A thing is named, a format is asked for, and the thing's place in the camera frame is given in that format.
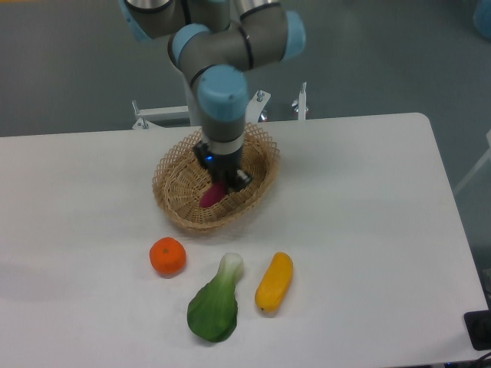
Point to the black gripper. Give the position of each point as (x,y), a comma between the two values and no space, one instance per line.
(224,170)

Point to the purple sweet potato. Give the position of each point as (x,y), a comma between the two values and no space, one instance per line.
(213,195)

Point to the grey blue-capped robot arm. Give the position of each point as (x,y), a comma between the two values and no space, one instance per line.
(212,44)

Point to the woven wicker basket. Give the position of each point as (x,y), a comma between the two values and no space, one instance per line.
(179,182)

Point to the orange mandarin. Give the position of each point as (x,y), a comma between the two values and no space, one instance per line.
(167,256)

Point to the yellow corn cob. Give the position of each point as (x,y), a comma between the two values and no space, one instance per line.
(275,283)

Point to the green bok choy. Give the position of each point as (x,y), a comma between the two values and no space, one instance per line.
(212,313)

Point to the black device at table edge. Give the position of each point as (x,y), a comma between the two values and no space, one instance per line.
(478,328)

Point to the blue object top right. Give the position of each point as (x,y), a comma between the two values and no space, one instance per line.
(482,18)

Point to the white metal base frame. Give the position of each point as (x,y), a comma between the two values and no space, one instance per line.
(181,116)

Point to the white frame at right edge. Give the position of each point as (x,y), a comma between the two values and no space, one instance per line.
(472,173)

